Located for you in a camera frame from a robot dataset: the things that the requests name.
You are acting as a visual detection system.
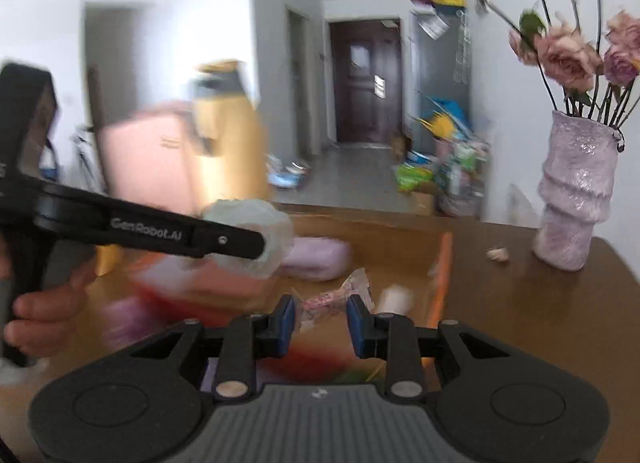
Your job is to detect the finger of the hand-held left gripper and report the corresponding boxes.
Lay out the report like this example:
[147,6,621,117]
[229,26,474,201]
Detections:
[185,217,267,261]

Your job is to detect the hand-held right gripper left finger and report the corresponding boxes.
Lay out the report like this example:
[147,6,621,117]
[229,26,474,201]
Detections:
[127,294,297,403]

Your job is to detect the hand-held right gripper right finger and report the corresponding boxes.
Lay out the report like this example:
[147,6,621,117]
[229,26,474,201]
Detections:
[346,294,513,404]

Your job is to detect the pale green mesh bath ball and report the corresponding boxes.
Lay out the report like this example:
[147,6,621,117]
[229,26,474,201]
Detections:
[200,198,296,279]

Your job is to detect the pink patterned plastic packet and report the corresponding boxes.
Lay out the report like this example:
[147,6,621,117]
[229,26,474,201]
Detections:
[295,268,371,334]

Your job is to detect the purple fluffy headband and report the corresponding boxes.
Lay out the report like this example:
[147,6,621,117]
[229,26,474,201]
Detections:
[282,237,351,281]

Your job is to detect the red cardboard box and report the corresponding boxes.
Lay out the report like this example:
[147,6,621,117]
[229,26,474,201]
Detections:
[100,203,453,389]

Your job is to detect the purple fluffy cloth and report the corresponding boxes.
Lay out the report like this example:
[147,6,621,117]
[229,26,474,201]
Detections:
[102,298,151,349]

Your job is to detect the person's left hand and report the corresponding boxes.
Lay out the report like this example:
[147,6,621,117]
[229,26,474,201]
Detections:
[4,262,97,358]

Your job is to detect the pink suitcase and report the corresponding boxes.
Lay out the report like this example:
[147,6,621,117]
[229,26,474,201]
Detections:
[97,102,201,216]

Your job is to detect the small blue bowls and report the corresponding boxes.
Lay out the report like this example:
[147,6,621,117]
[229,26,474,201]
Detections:
[267,156,311,189]

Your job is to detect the yellow thermos jug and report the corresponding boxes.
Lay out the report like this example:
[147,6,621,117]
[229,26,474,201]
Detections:
[189,59,271,209]

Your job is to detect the pile of household clutter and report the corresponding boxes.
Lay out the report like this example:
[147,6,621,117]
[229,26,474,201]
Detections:
[392,98,493,218]

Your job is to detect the dark brown entrance door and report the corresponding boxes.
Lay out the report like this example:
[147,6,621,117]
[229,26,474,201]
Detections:
[329,18,403,145]

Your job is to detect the pink textured vase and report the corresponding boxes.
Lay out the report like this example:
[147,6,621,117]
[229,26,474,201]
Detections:
[532,110,626,272]

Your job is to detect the grey refrigerator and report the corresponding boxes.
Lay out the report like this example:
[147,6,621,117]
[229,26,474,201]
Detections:
[410,8,473,144]

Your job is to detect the bunch of dried pink roses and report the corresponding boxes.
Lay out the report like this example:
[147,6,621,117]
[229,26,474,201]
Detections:
[402,0,640,126]

